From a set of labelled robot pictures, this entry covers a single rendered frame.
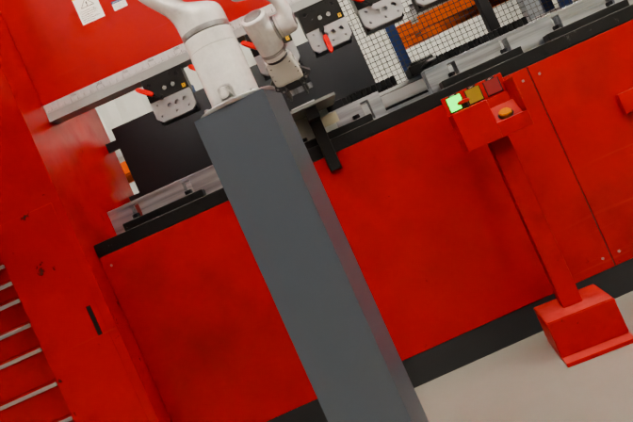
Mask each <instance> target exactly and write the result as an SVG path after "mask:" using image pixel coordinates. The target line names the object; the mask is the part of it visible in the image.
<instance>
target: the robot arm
mask: <svg viewBox="0 0 633 422"><path fill-rule="evenodd" d="M138 1H139V2H141V3H142V4H144V5H145V6H147V7H149V8H152V9H154V10H155V11H157V12H159V13H161V14H163V15H164V16H166V17H167V18H168V19H169V20H170V21H171V22H172V23H173V24H174V26H175V27H176V29H177V31H178V33H179V35H180V37H181V39H182V41H183V43H184V45H185V47H186V49H187V52H188V55H189V57H190V59H191V61H192V64H193V66H194V68H195V70H196V73H197V75H198V76H199V78H200V81H201V83H202V85H203V88H204V91H205V93H206V95H207V97H208V100H209V102H210V104H211V106H212V108H211V109H206V110H205V111H204V114H203V115H202V118H203V117H205V116H207V115H209V114H211V113H213V112H215V111H217V110H219V109H221V108H223V107H225V106H228V105H230V104H232V103H234V102H236V101H238V100H240V99H242V98H244V97H246V96H248V95H250V94H252V93H254V92H256V91H258V90H260V89H268V90H272V91H276V90H277V91H279V92H282V93H284V94H285V96H286V97H287V99H290V101H291V102H292V101H293V96H292V94H291V93H290V91H289V89H288V88H286V87H285V85H287V84H290V83H292V82H294V81H296V80H299V81H300V82H301V83H302V86H303V88H304V90H305V91H306V93H307V94H309V89H310V88H309V86H308V84H307V83H306V80H307V78H308V75H309V73H310V68H307V67H304V66H301V65H300V64H299V62H298V61H297V59H296V58H295V57H294V55H293V54H292V53H291V52H290V51H289V50H288V49H285V47H287V45H286V43H283V41H282V38H284V37H286V36H288V35H290V34H291V33H293V32H295V31H296V30H297V28H298V22H297V19H296V17H295V15H294V13H293V11H292V9H291V7H290V6H289V4H288V2H287V1H286V0H268V1H269V2H270V3H271V4H272V5H273V6H274V7H275V9H276V13H275V14H274V15H272V16H267V14H266V12H265V11H264V10H263V9H261V8H259V9H255V10H253V11H251V12H249V13H248V14H247V15H246V16H245V17H244V18H243V19H242V21H241V25H242V26H243V28H244V30H245V31H246V33H247V34H248V36H249V38H250V39H251V41H252V43H253V45H254V46H255V48H256V49H257V51H258V53H259V54H260V56H261V57H262V59H263V60H264V61H265V63H266V66H267V69H268V73H269V75H270V77H271V83H270V86H265V87H261V88H258V86H257V84H256V81H255V79H254V77H253V75H252V71H251V69H250V67H249V64H248V62H247V60H246V58H245V57H244V54H243V52H242V50H241V48H240V45H239V43H238V41H237V39H236V36H235V33H234V31H233V29H232V27H231V25H230V23H229V21H228V18H227V16H226V14H225V12H224V10H223V9H222V7H221V6H220V4H218V3H217V2H214V1H197V2H184V1H183V0H138ZM232 1H234V2H239V1H243V0H232ZM302 71H304V72H305V73H304V74H303V73H302ZM274 85H275V86H274Z"/></svg>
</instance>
